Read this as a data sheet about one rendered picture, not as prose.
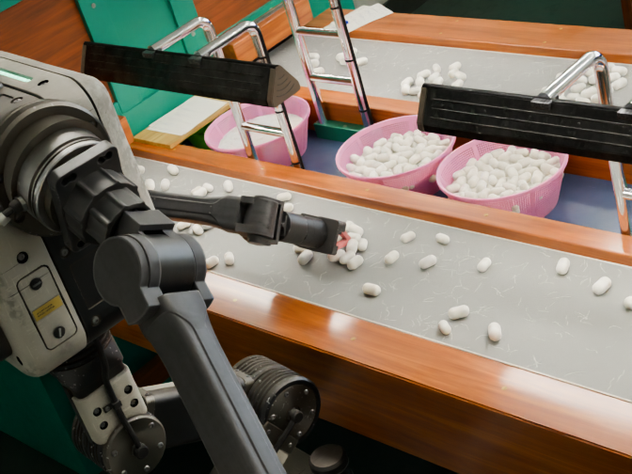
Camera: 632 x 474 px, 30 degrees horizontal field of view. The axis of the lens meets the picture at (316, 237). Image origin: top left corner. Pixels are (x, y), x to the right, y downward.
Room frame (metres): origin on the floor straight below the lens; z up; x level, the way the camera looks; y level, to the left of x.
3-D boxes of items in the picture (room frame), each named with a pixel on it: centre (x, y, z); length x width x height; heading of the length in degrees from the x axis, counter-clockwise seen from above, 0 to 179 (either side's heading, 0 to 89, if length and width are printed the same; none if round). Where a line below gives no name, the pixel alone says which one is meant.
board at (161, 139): (2.79, 0.19, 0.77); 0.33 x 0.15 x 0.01; 129
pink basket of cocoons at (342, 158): (2.28, -0.22, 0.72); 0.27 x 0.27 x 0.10
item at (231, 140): (2.62, 0.05, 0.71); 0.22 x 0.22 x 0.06
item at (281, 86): (2.31, 0.16, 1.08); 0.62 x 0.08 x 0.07; 39
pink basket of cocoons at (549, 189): (2.06, -0.40, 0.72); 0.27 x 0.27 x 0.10
